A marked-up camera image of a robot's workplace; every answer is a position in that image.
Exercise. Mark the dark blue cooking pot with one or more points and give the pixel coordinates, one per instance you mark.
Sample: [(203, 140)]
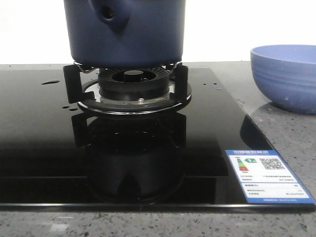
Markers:
[(125, 33)]

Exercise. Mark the light blue plastic bowl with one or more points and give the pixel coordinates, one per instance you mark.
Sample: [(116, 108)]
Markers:
[(286, 74)]

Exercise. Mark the black pot support grate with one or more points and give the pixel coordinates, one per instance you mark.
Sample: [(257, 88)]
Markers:
[(89, 99)]

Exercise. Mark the black gas burner head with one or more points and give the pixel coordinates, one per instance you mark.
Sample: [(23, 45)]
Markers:
[(130, 85)]

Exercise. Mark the black glass gas stove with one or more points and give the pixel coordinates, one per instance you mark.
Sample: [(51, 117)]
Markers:
[(55, 157)]

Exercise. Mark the blue white energy label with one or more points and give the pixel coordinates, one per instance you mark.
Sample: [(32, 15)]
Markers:
[(265, 178)]

